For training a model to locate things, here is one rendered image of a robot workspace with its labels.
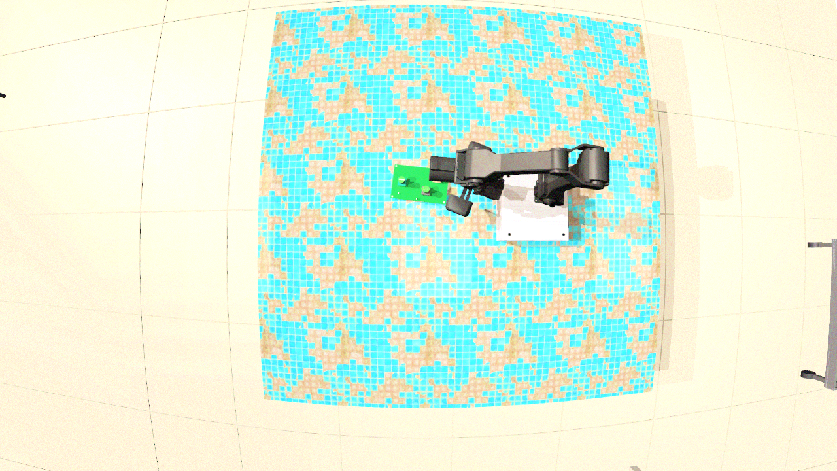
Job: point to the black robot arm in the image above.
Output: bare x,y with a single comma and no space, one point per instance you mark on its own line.
480,166

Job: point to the green circuit board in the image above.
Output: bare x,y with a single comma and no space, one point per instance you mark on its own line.
412,183

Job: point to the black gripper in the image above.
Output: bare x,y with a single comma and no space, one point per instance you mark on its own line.
457,204

